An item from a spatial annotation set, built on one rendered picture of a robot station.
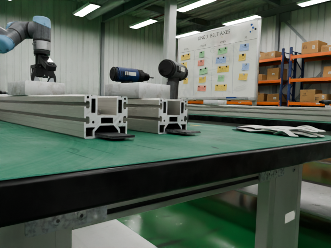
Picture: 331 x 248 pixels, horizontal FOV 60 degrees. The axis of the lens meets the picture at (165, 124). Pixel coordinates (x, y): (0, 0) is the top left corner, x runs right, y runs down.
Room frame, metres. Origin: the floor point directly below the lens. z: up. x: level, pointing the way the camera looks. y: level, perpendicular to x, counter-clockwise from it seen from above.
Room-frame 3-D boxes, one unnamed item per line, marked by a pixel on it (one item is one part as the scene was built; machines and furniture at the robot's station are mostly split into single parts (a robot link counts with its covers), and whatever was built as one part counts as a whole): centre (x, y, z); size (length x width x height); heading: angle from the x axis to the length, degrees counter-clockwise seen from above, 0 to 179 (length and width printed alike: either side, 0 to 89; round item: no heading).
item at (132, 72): (1.21, 0.14, 0.89); 0.20 x 0.08 x 0.22; 126
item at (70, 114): (0.86, 0.39, 0.82); 0.80 x 0.10 x 0.09; 44
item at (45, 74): (1.34, 0.58, 1.02); 0.09 x 0.08 x 0.12; 44
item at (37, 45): (1.33, 0.58, 1.10); 0.08 x 0.08 x 0.05
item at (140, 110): (1.00, 0.26, 0.82); 0.80 x 0.10 x 0.09; 44
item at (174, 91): (1.02, -0.04, 0.89); 0.20 x 0.08 x 0.22; 155
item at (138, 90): (0.81, 0.08, 0.87); 0.16 x 0.11 x 0.07; 44
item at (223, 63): (4.14, -0.67, 0.97); 1.50 x 0.50 x 1.95; 38
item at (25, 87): (0.86, 0.39, 0.87); 0.16 x 0.11 x 0.07; 44
